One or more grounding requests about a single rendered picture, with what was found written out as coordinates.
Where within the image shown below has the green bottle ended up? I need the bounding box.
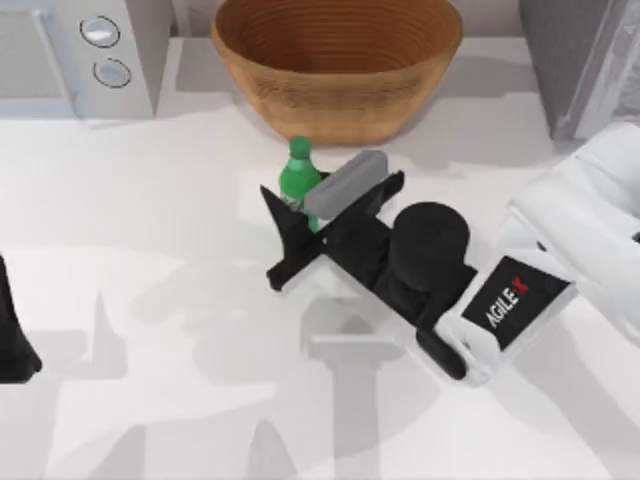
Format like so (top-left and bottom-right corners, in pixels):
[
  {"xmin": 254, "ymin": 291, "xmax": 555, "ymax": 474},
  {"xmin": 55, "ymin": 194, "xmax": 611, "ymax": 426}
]
[{"xmin": 277, "ymin": 135, "xmax": 324, "ymax": 234}]

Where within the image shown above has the pale grey rounded box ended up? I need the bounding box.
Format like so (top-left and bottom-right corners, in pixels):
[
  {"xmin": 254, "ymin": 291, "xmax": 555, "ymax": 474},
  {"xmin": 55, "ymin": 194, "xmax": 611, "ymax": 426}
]
[{"xmin": 303, "ymin": 149, "xmax": 391, "ymax": 222}]

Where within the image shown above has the brown woven basket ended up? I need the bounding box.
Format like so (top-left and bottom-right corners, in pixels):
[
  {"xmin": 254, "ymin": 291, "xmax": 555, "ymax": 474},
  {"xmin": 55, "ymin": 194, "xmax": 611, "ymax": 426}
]
[{"xmin": 209, "ymin": 0, "xmax": 464, "ymax": 148}]

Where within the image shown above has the small round microwave knob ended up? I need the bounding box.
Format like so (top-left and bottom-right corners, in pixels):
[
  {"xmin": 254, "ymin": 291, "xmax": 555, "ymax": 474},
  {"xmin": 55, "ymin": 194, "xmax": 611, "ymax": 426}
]
[{"xmin": 92, "ymin": 55, "xmax": 134, "ymax": 90}]

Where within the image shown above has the grey cabinet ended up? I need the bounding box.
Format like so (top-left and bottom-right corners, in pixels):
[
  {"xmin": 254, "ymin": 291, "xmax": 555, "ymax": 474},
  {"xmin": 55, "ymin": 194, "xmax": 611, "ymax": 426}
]
[{"xmin": 517, "ymin": 0, "xmax": 640, "ymax": 147}]

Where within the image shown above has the large round microwave knob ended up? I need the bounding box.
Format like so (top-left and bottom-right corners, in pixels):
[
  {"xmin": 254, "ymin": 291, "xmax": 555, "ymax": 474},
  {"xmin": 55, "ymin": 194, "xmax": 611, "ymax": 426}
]
[{"xmin": 78, "ymin": 14, "xmax": 122, "ymax": 49}]

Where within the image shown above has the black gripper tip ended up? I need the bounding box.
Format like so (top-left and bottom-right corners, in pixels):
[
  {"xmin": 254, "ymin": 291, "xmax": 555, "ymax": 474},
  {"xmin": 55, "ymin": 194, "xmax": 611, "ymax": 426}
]
[{"xmin": 0, "ymin": 254, "xmax": 44, "ymax": 385}]

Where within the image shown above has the pale microwave oven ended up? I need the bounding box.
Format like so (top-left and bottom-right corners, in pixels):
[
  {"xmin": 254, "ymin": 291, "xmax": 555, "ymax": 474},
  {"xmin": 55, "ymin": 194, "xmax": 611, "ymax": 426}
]
[{"xmin": 0, "ymin": 0, "xmax": 174, "ymax": 122}]

